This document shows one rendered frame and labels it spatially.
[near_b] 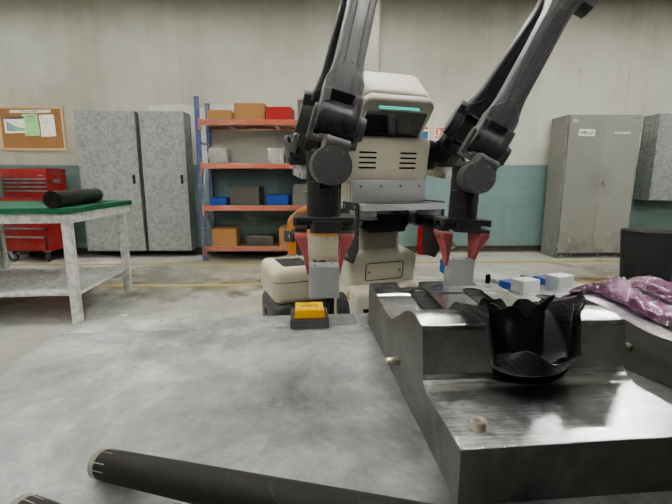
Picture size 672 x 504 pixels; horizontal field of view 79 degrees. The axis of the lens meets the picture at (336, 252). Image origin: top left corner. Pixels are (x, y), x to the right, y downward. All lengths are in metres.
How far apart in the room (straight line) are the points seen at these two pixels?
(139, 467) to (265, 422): 0.17
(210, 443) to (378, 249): 0.80
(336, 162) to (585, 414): 0.42
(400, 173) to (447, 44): 5.47
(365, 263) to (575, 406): 0.74
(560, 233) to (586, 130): 1.40
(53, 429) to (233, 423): 0.22
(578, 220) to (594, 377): 6.05
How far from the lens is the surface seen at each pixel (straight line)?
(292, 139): 1.12
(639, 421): 0.55
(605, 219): 6.84
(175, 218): 6.18
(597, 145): 6.70
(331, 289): 0.69
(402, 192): 1.16
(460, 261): 0.86
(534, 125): 6.86
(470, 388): 0.53
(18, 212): 3.67
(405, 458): 0.51
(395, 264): 1.21
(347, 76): 0.70
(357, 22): 0.75
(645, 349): 0.81
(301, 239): 0.66
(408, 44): 6.48
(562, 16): 1.02
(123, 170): 6.41
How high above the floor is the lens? 1.10
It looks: 10 degrees down
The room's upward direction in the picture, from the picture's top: straight up
